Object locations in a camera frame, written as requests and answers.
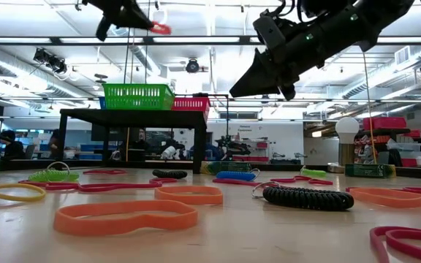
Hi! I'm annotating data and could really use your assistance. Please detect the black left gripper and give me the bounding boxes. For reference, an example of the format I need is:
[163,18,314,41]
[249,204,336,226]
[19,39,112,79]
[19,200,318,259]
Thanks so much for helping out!
[86,0,156,41]

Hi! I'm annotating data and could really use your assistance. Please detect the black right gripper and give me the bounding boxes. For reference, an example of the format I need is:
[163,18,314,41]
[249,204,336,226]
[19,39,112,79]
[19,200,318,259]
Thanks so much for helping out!
[229,36,328,102]

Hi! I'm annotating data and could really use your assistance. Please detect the red-orange coil keychain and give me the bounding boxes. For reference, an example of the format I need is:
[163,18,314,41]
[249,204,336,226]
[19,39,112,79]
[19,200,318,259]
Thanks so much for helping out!
[150,20,172,37]

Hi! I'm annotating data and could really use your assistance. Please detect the red plastic basket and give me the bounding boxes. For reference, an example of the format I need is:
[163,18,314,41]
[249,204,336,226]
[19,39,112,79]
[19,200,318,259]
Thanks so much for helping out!
[171,96,211,121]

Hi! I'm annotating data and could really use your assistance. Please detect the green plastic basket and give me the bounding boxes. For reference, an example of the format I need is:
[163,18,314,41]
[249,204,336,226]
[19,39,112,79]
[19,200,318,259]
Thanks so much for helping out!
[102,83,176,111]

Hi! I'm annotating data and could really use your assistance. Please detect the black coil keychain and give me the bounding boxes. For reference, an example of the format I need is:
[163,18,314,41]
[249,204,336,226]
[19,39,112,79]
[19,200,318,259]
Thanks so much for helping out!
[151,169,189,180]
[251,181,354,212]

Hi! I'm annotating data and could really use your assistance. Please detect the green coil keychain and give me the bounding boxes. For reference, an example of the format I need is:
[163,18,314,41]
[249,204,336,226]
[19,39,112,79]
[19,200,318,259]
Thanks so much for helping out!
[27,161,81,183]
[300,166,328,179]

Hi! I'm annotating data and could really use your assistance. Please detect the orange rubber band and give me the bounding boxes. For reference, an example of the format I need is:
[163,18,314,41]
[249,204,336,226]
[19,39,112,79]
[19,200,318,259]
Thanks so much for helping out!
[349,187,421,210]
[154,185,224,206]
[53,199,199,237]

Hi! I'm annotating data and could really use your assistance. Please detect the yellow rubber band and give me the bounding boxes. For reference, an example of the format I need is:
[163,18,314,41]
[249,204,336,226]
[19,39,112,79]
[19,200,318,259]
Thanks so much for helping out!
[0,182,47,205]

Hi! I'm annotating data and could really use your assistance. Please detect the black overhead light bar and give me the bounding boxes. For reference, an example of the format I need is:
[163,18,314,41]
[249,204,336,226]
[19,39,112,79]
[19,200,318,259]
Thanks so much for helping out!
[0,34,421,46]

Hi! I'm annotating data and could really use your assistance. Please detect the black perforated metal riser shelf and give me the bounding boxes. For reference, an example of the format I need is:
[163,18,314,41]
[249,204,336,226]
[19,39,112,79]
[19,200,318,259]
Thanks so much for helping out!
[56,108,208,175]

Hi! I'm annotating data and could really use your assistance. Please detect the table lamp with white bulb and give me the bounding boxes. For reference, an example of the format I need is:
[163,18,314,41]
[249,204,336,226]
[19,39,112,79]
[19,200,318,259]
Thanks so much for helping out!
[327,116,360,174]

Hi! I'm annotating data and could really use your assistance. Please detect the white round background object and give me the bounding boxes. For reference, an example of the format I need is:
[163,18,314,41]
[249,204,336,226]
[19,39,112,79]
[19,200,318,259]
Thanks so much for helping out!
[160,145,178,161]

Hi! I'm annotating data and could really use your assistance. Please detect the person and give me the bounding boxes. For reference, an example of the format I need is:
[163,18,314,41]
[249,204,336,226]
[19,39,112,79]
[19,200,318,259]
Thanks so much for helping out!
[48,128,61,158]
[0,130,25,160]
[133,127,149,150]

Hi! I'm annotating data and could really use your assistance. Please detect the red storage bins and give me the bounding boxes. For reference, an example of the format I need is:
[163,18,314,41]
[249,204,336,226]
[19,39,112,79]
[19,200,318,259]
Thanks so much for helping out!
[362,116,408,132]

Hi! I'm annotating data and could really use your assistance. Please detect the long red rubber band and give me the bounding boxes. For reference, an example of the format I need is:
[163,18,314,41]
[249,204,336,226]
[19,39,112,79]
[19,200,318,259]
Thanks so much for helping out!
[18,177,181,194]

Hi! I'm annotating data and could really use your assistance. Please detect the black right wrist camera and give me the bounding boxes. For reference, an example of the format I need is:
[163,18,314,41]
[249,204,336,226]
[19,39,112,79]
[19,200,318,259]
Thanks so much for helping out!
[252,14,288,63]

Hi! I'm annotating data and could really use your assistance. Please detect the black overhead camera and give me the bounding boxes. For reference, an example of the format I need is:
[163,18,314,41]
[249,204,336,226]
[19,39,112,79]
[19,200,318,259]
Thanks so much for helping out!
[185,58,200,74]

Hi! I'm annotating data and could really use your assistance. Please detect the black ceiling camera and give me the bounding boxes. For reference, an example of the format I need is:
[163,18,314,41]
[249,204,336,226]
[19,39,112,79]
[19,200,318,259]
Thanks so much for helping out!
[33,47,69,76]

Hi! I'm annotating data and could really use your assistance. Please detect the blue coil keychain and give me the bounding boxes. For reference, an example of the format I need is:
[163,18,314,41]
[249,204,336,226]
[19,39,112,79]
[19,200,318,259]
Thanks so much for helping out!
[216,168,261,183]

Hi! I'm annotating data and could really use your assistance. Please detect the black table frame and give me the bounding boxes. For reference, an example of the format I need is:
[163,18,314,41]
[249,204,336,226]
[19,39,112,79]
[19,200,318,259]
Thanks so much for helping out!
[0,159,421,180]

